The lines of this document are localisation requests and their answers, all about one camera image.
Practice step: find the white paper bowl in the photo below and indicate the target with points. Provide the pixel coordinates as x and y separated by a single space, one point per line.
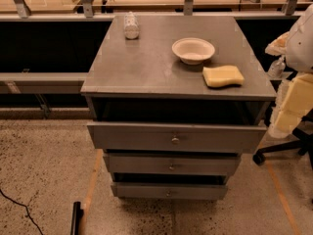
193 51

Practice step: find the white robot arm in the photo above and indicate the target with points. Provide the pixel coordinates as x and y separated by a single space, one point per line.
295 98

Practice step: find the grey drawer cabinet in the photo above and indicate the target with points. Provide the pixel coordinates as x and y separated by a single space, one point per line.
143 81

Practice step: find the top grey drawer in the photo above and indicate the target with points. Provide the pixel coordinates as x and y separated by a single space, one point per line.
175 137

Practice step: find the grey drawer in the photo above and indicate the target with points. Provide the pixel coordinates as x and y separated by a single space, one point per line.
169 191
179 165
175 137

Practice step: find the middle grey drawer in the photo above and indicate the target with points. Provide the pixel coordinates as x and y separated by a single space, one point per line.
179 165

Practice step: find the yellow sponge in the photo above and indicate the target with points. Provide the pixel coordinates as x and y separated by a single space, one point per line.
222 76

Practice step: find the bottom grey drawer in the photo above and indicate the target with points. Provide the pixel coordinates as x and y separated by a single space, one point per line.
169 191

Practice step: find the black object on floor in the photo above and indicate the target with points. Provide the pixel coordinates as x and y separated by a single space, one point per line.
75 220

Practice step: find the black office chair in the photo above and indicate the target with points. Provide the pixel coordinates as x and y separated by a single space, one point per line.
298 140

